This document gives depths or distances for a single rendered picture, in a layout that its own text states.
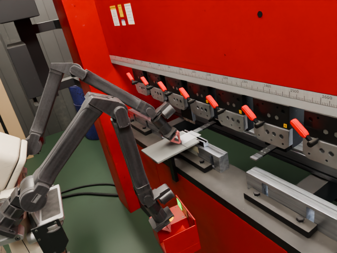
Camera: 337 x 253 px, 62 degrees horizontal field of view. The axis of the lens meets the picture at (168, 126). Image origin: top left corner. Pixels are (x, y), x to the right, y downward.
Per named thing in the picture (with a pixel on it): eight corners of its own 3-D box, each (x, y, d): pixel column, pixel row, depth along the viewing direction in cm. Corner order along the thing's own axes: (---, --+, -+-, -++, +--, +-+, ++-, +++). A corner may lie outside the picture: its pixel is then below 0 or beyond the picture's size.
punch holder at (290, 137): (254, 137, 107) (251, 97, 100) (269, 129, 111) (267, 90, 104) (288, 151, 95) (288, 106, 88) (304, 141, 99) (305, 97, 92)
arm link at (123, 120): (102, 101, 96) (111, 111, 87) (118, 96, 98) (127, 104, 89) (134, 195, 116) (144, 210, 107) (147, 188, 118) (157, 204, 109)
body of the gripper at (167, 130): (167, 125, 151) (159, 116, 147) (178, 130, 143) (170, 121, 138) (159, 134, 150) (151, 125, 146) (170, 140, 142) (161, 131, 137)
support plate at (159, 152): (141, 151, 152) (141, 149, 152) (180, 132, 164) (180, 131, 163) (158, 163, 138) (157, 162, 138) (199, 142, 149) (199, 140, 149)
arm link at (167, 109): (141, 108, 142) (144, 111, 134) (157, 93, 142) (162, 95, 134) (157, 124, 146) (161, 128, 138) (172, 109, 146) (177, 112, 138)
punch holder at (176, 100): (169, 104, 155) (163, 76, 148) (181, 99, 159) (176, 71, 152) (185, 111, 143) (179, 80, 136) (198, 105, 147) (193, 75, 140)
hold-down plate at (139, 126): (127, 124, 218) (126, 121, 217) (133, 122, 221) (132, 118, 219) (145, 136, 194) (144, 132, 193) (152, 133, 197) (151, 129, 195)
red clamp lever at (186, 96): (178, 88, 133) (189, 103, 129) (185, 85, 134) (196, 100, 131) (177, 90, 134) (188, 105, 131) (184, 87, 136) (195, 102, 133)
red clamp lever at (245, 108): (241, 106, 101) (258, 127, 97) (249, 102, 102) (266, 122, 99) (239, 108, 102) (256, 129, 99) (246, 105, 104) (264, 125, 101)
